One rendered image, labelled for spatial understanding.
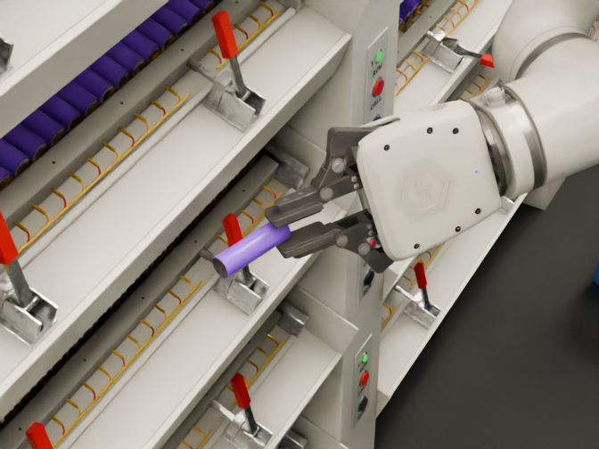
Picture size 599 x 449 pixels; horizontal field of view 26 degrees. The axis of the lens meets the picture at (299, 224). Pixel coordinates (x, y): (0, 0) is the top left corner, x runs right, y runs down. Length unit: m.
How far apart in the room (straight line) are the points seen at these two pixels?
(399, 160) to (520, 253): 1.07
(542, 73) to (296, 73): 0.21
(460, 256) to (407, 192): 0.85
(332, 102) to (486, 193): 0.25
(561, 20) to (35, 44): 0.46
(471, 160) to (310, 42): 0.21
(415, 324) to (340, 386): 0.29
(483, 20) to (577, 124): 0.57
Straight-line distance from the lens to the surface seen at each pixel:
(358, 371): 1.46
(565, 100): 0.99
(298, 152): 1.25
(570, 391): 1.82
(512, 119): 0.98
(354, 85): 1.18
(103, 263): 0.91
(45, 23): 0.78
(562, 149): 0.99
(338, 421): 1.48
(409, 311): 1.71
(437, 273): 1.77
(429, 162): 0.96
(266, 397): 1.34
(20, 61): 0.75
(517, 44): 1.06
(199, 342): 1.12
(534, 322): 1.90
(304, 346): 1.39
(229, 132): 1.02
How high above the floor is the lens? 1.32
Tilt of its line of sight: 41 degrees down
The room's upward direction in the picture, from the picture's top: straight up
